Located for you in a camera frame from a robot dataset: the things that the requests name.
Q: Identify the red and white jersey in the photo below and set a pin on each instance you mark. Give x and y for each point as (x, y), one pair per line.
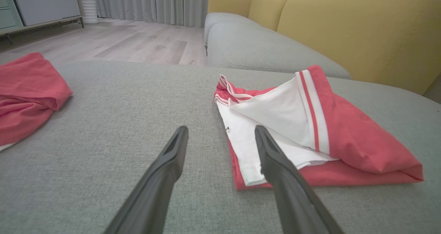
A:
(351, 141)

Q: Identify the grey sofa seat cushion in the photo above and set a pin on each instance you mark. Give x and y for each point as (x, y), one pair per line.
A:
(268, 51)
(224, 18)

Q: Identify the yellow sofa back cushion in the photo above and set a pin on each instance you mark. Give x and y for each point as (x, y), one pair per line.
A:
(372, 30)
(229, 1)
(267, 10)

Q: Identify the grey sofa ottoman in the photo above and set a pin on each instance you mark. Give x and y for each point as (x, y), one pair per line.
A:
(137, 103)

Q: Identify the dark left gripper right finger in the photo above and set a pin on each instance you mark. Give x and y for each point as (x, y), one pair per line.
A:
(293, 192)

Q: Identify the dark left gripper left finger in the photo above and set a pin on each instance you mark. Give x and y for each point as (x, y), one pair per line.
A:
(155, 185)

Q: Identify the low white wooden cabinet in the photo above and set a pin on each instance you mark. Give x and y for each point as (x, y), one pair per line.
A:
(38, 4)

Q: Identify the white ribbed cylinder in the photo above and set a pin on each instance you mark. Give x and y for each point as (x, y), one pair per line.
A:
(90, 10)

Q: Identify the grey curtain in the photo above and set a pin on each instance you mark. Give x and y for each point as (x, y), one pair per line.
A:
(155, 3)

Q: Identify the red shorts with white stripes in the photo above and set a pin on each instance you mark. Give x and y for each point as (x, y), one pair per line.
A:
(27, 96)

